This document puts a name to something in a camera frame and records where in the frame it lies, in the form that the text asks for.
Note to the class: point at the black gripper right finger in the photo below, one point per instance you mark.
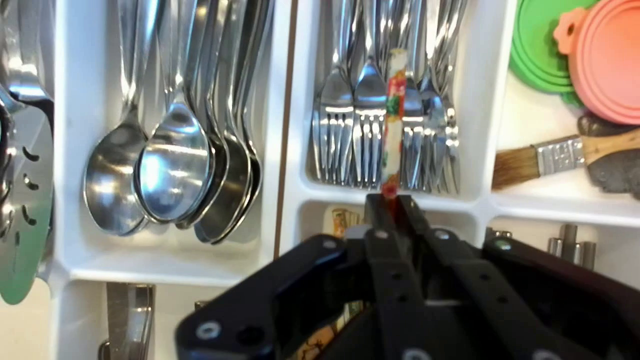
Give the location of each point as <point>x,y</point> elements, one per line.
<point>486,293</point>

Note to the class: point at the slotted steel spatula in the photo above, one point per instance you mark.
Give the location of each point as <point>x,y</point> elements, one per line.
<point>27,201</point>

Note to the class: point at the white red patterned chopstick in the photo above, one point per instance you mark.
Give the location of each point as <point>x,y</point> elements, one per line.
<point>394,133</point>

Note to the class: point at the pink silicone lid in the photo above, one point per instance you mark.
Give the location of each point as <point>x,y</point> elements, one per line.
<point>613,66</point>

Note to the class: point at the green silicone lid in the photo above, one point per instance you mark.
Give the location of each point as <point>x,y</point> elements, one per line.
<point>533,53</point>

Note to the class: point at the steel serving utensil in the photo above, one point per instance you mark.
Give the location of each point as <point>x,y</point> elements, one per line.
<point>21,61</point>

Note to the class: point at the steel dinner fork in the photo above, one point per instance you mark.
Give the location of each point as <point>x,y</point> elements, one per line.
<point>413,113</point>
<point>370,100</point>
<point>443,127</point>
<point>333,107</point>

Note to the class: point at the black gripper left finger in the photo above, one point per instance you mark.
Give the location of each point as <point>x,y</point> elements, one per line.
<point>390,280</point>

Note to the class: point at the flat steel utensil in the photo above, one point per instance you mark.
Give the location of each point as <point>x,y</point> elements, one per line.
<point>126,321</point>

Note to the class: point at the large steel spoon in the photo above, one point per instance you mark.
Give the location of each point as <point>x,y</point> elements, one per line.
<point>173,166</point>
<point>110,187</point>
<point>217,180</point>
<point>234,201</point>

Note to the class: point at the white cutlery tray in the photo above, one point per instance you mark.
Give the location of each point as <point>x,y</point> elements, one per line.
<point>72,166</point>

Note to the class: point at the dark grey round pad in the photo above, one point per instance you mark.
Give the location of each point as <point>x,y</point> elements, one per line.
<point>621,179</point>

